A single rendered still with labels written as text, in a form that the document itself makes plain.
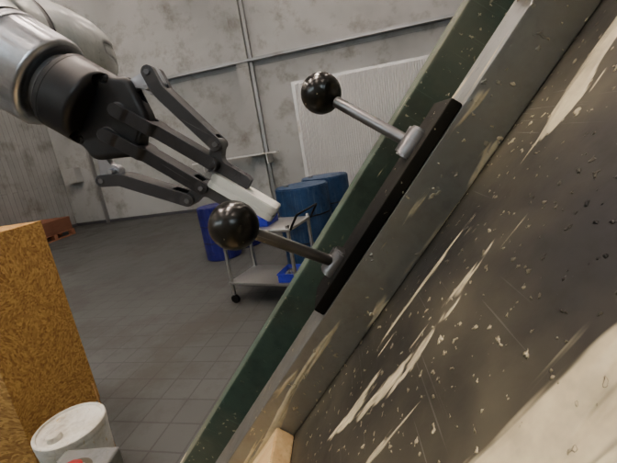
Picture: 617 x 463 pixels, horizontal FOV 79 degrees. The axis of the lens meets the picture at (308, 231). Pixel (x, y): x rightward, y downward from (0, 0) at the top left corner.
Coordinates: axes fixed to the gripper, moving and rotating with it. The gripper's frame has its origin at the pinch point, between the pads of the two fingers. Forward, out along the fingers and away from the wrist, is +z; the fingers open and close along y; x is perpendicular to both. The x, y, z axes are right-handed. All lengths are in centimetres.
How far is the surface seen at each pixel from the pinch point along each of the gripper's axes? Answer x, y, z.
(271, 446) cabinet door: 9.0, 16.7, 13.7
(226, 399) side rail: -17.0, 37.3, 11.2
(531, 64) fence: 7.0, -20.4, 14.1
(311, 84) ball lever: 0.9, -12.1, 0.7
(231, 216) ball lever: 10.9, -1.1, 1.2
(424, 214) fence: 7.0, -7.8, 13.9
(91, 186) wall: -975, 462, -516
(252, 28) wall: -898, -113, -280
